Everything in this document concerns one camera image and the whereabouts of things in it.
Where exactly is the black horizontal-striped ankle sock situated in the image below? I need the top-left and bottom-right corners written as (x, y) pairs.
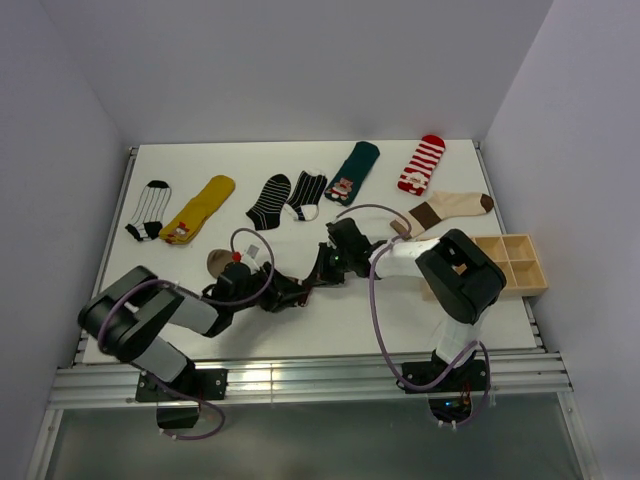
top-left (245, 174), bottom-right (291, 231)

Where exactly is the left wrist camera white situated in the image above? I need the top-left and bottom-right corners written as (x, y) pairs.
top-left (232, 244), bottom-right (261, 271)

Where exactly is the black vertical-striped ankle sock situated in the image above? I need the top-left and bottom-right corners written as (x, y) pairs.
top-left (285, 170), bottom-right (328, 222)

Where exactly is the white black vertical-striped sock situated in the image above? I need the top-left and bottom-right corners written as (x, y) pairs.
top-left (125, 180), bottom-right (172, 242)

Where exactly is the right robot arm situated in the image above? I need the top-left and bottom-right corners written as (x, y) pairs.
top-left (303, 218), bottom-right (506, 392)

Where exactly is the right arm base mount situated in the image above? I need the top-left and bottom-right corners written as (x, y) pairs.
top-left (396, 354), bottom-right (491, 430)

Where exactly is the wooden compartment tray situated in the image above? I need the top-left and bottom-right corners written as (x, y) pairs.
top-left (471, 234), bottom-right (548, 299)

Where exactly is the mustard yellow sock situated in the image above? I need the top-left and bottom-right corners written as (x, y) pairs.
top-left (159, 175), bottom-right (235, 245)

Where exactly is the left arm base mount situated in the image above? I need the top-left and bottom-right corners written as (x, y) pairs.
top-left (135, 368), bottom-right (228, 440)

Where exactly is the tan sock with maroon stripes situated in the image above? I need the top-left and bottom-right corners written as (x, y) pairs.
top-left (206, 249), bottom-right (309, 307)

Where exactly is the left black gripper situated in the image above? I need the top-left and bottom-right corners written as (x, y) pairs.
top-left (230, 261), bottom-right (306, 313)

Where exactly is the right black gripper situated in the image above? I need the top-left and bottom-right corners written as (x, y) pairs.
top-left (307, 241), bottom-right (354, 287)

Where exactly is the cream and brown sock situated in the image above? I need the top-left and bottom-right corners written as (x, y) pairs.
top-left (390, 191), bottom-right (494, 239)

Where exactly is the red white striped santa sock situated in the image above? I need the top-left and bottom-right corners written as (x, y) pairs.
top-left (397, 134), bottom-right (446, 196)

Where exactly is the aluminium table frame rail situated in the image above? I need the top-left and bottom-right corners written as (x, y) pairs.
top-left (47, 351), bottom-right (573, 410)

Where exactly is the dark green reindeer sock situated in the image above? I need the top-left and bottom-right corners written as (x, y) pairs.
top-left (324, 141), bottom-right (380, 207)

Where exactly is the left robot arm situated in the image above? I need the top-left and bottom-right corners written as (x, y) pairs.
top-left (78, 262), bottom-right (309, 399)

